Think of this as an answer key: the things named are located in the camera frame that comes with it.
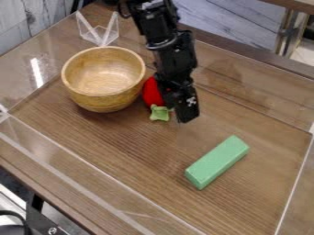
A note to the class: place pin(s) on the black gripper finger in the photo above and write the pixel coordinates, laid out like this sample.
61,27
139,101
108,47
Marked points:
165,93
185,104

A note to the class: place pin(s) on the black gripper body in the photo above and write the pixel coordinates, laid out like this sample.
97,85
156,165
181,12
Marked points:
175,62

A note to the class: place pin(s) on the brown wooden bowl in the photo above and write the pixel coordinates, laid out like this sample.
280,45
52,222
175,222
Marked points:
103,78

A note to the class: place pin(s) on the green block stick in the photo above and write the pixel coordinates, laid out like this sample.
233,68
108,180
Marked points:
215,162

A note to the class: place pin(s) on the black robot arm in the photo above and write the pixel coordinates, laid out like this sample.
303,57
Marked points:
155,18

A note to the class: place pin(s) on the red plush strawberry toy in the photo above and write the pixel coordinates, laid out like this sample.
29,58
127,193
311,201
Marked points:
152,99

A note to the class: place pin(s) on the metal table leg background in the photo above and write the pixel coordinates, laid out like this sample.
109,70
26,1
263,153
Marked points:
290,33

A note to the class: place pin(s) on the clear acrylic corner bracket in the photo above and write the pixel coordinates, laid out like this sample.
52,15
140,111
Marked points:
99,35

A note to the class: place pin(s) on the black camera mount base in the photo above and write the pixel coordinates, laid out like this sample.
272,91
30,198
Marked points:
22,219

